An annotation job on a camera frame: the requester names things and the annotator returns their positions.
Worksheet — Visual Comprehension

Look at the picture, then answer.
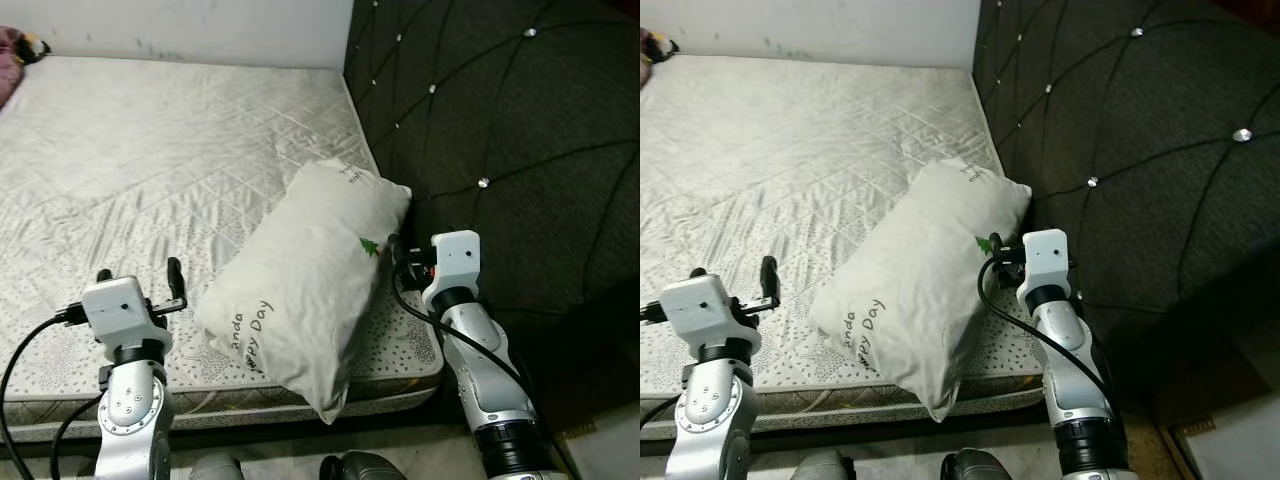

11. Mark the grey white printed pillow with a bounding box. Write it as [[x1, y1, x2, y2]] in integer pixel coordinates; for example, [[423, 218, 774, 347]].
[[808, 157, 1033, 423], [193, 158, 413, 426]]

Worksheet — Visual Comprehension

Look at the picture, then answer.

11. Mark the quilted grey white mattress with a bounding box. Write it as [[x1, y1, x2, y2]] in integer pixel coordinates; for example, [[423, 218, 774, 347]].
[[0, 55, 446, 441], [640, 53, 1061, 441]]

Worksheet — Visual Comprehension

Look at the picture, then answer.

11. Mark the dark bed base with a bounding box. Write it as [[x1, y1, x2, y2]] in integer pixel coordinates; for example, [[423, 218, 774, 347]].
[[0, 400, 471, 466], [640, 395, 1081, 461]]

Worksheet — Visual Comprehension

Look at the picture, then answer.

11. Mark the black tufted headboard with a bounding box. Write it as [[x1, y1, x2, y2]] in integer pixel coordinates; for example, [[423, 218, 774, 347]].
[[972, 0, 1280, 341], [343, 0, 641, 331]]

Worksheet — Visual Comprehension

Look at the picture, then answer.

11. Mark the grey robot left leg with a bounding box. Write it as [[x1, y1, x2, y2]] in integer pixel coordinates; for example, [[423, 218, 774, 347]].
[[790, 450, 851, 480], [188, 452, 246, 480]]

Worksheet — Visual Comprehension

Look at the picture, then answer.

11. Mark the grey robot leg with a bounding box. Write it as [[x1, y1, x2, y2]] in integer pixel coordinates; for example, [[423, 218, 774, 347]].
[[790, 450, 851, 480], [940, 448, 1031, 480], [188, 452, 246, 480], [318, 450, 411, 480]]

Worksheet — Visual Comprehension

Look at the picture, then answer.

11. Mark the brown rug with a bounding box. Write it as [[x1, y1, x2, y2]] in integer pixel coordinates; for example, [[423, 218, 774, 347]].
[[1150, 400, 1216, 471], [555, 415, 601, 451]]

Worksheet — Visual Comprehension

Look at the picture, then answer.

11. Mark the grey robot right leg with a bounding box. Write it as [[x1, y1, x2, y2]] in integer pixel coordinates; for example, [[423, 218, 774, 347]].
[[940, 448, 1031, 480], [318, 450, 411, 480]]

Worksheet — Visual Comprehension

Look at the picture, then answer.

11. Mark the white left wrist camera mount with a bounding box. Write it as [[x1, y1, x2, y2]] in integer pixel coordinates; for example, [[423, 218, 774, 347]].
[[660, 272, 746, 346], [80, 277, 169, 351]]

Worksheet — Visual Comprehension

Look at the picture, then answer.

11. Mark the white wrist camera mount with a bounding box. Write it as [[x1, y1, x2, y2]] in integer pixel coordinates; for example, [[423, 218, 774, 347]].
[[420, 230, 483, 311], [1015, 228, 1073, 306], [80, 277, 169, 351], [660, 272, 746, 346]]

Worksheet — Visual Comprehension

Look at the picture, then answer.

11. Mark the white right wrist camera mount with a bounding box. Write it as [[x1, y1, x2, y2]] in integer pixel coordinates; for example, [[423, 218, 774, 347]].
[[1015, 228, 1073, 306], [420, 230, 483, 311]]

